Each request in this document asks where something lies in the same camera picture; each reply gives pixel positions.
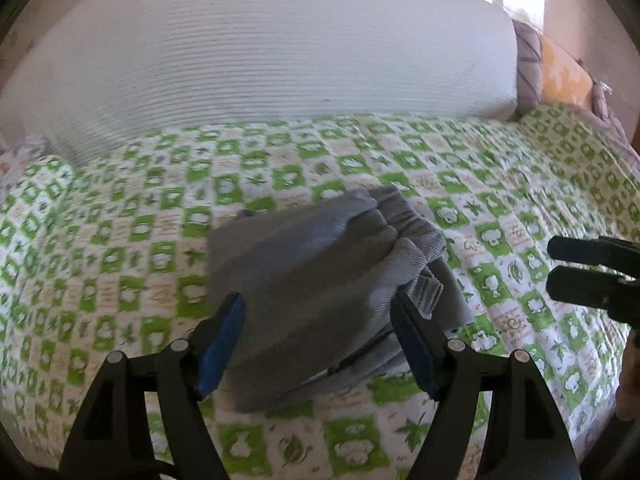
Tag right hand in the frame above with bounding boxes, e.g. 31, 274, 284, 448
615, 330, 640, 422

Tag green patterned pillow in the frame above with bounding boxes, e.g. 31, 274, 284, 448
1, 155, 75, 286

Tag grey pants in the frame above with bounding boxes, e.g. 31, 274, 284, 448
206, 186, 472, 413

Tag green white patterned bedsheet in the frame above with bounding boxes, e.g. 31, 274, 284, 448
1, 104, 639, 467

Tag floral pillow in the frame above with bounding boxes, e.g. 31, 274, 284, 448
0, 136, 51, 200

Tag orange patterned cushion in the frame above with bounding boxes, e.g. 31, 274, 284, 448
540, 36, 593, 110

